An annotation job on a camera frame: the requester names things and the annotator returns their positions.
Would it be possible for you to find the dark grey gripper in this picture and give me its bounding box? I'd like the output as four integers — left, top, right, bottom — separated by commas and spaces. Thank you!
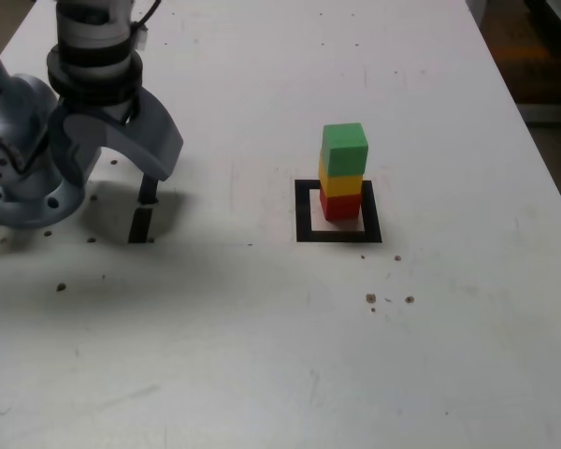
48, 87, 185, 188

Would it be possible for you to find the yellow cube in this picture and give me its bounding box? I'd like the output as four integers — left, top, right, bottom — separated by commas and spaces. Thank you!
318, 156, 364, 197

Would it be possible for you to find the green cube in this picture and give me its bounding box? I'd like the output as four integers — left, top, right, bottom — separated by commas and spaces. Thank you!
320, 123, 369, 178

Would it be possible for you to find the red cube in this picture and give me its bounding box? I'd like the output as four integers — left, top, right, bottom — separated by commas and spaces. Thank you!
319, 189, 361, 222

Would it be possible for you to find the black tape square outline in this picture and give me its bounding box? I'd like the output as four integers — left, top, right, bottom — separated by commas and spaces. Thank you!
294, 179, 383, 244

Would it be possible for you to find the black tape strip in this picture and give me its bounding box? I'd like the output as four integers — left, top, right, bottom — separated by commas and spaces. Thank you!
127, 173, 160, 244

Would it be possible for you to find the dark background furniture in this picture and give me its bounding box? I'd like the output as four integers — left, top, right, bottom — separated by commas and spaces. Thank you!
465, 0, 561, 123

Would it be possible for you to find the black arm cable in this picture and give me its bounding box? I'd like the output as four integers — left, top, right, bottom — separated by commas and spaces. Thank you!
128, 0, 164, 52

